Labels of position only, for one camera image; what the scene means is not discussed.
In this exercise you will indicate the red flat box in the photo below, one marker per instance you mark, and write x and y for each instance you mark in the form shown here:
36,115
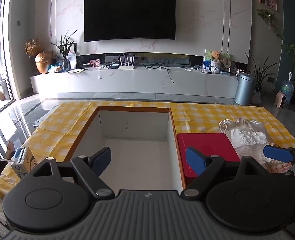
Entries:
212,142

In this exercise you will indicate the black framed picture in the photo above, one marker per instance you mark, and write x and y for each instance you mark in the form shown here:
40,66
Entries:
73,58

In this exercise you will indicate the black set-top box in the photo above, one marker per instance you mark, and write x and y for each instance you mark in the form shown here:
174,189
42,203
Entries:
114,66

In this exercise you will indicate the brown teddy bear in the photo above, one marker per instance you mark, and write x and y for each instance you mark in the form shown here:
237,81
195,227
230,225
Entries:
216,56

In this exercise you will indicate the black wall television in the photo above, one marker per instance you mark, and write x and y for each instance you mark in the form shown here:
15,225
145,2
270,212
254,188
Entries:
130,15

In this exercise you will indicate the green plant in blue vase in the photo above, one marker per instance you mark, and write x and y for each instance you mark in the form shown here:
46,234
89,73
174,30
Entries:
65,65

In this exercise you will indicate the golden acorn jar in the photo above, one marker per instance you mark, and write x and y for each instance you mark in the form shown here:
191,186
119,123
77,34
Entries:
43,62

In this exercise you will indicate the white marble television console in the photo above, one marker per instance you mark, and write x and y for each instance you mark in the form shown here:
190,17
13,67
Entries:
137,80

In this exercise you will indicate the pink heater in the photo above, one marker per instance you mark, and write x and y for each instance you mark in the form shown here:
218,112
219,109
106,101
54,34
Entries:
280,100

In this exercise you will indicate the pink photo card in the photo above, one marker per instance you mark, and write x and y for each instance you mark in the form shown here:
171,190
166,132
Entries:
94,63

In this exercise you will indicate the white round hand fan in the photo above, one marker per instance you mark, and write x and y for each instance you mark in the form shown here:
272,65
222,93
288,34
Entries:
226,62

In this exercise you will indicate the paper sheets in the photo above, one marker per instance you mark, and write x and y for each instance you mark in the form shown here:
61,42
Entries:
76,70

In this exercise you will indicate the printed carton box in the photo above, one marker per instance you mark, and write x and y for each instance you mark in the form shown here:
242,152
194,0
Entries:
25,163

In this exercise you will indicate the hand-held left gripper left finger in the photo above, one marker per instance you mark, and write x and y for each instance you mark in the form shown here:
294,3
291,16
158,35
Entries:
101,161

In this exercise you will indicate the long-leaf potted plant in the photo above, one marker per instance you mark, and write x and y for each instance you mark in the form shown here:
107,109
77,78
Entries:
257,95

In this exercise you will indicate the orange-edged cardboard box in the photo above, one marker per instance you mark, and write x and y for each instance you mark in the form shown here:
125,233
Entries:
137,130

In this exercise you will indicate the green blue painting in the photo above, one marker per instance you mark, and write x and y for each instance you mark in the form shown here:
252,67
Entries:
207,60

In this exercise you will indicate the hanging ivy plant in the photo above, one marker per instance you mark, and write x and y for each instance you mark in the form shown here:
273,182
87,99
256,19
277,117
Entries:
268,17

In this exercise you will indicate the dried flower bunch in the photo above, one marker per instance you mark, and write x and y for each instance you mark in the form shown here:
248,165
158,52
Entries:
32,47

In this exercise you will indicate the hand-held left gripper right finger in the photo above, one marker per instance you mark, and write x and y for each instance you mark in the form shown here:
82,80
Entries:
195,160

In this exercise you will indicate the yellow checkered tablecloth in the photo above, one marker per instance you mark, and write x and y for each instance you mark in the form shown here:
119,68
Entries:
200,115

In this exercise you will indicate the blue water bottle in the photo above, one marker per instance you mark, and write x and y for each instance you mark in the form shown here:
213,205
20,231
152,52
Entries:
287,90

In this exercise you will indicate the white plastic bag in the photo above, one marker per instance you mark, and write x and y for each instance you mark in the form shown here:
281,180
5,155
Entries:
247,140

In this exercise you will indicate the white router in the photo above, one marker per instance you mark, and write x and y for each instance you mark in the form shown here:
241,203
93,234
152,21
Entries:
126,67

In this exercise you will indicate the silver blue trash bin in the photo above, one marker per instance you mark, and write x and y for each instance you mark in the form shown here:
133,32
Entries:
245,90

